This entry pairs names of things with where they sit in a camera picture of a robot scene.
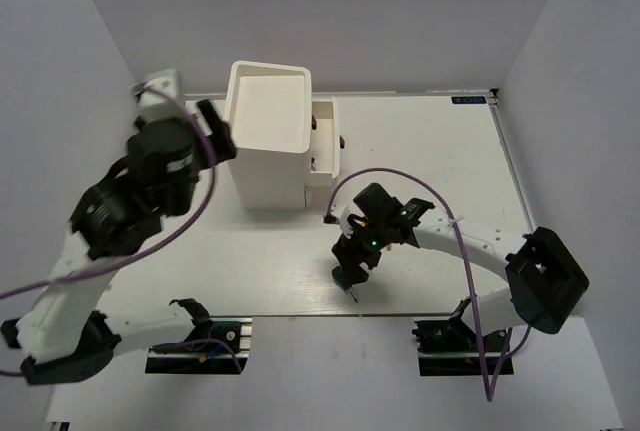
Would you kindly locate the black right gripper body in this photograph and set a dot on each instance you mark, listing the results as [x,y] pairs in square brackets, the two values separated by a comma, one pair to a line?
[367,243]

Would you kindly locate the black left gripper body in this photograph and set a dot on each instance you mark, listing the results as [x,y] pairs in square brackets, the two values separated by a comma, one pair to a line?
[222,143]

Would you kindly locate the green stubby screwdriver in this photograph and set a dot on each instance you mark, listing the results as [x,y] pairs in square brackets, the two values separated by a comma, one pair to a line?
[343,282]

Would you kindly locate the white drawer cabinet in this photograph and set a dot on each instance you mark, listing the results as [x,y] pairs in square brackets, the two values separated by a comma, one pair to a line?
[268,108]

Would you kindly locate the white drawer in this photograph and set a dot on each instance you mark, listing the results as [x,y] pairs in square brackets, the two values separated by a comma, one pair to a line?
[325,144]

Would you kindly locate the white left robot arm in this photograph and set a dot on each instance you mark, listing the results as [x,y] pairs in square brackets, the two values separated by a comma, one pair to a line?
[142,204]

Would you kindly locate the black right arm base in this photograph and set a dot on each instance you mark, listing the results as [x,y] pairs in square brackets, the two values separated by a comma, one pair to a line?
[445,349]

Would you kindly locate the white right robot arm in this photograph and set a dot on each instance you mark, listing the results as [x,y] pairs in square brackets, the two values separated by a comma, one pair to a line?
[544,281]

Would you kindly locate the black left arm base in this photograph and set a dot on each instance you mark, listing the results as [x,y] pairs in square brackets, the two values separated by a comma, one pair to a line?
[220,349]

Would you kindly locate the blue right corner label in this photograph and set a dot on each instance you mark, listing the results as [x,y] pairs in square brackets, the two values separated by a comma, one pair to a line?
[468,100]

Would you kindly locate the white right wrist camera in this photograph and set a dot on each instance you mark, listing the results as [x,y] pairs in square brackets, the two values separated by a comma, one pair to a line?
[351,224]

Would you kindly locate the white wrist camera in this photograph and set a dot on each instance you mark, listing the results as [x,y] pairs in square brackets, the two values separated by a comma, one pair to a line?
[351,224]
[159,96]

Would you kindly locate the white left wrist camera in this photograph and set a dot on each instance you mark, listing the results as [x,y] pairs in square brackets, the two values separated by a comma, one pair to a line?
[159,96]

